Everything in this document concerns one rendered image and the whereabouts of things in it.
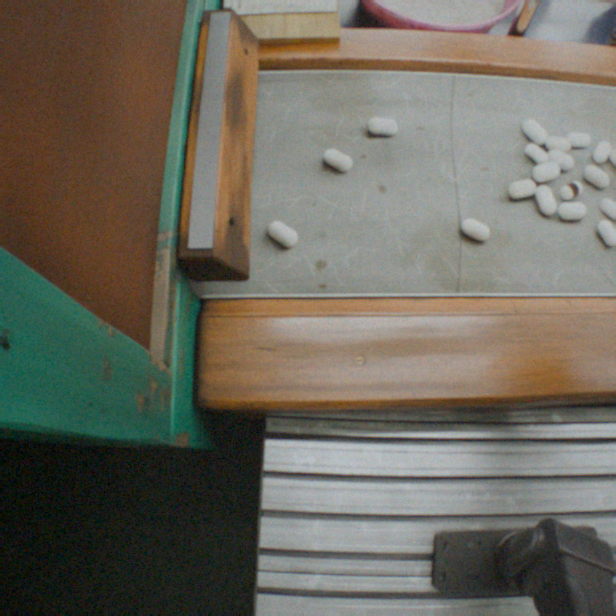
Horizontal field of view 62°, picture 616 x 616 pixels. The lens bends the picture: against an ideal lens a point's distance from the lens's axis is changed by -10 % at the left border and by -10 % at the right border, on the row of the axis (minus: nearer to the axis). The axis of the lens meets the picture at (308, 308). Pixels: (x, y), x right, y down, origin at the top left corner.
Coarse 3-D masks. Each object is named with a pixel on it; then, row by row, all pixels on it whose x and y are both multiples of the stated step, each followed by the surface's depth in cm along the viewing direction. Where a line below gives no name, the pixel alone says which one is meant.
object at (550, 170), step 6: (552, 162) 62; (534, 168) 62; (540, 168) 62; (546, 168) 62; (552, 168) 62; (558, 168) 62; (534, 174) 62; (540, 174) 62; (546, 174) 62; (552, 174) 62; (558, 174) 62; (540, 180) 62; (546, 180) 62
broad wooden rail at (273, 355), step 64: (256, 320) 57; (320, 320) 57; (384, 320) 57; (448, 320) 57; (512, 320) 56; (576, 320) 56; (256, 384) 55; (320, 384) 55; (384, 384) 55; (448, 384) 55; (512, 384) 55; (576, 384) 55
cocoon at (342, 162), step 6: (330, 150) 62; (336, 150) 63; (324, 156) 63; (330, 156) 62; (336, 156) 62; (342, 156) 62; (348, 156) 62; (330, 162) 63; (336, 162) 62; (342, 162) 62; (348, 162) 62; (336, 168) 63; (342, 168) 62; (348, 168) 63
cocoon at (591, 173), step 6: (588, 168) 62; (594, 168) 62; (588, 174) 62; (594, 174) 62; (600, 174) 61; (606, 174) 62; (588, 180) 63; (594, 180) 62; (600, 180) 62; (606, 180) 61; (600, 186) 62
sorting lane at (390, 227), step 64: (256, 128) 65; (320, 128) 65; (448, 128) 65; (512, 128) 65; (576, 128) 65; (256, 192) 63; (320, 192) 63; (384, 192) 63; (448, 192) 63; (256, 256) 61; (320, 256) 61; (384, 256) 61; (448, 256) 61; (512, 256) 61; (576, 256) 61
